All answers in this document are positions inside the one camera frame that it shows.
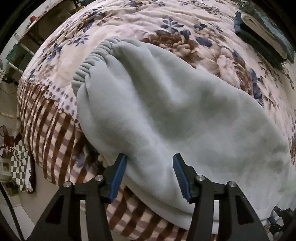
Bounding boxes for light green fleece pants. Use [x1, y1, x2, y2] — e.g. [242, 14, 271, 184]
[72, 37, 295, 229]

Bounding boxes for checkered bag on floor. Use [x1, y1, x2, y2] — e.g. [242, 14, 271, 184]
[11, 140, 29, 191]

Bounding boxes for stack of folded jeans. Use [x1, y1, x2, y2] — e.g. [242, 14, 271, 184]
[234, 1, 295, 70]

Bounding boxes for floral quilted bed cover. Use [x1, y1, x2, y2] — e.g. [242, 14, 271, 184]
[17, 0, 296, 241]

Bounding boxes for orange wooden side table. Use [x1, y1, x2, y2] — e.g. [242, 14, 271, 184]
[26, 0, 63, 30]

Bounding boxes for red cup on table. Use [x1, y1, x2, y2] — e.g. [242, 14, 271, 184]
[30, 16, 37, 23]

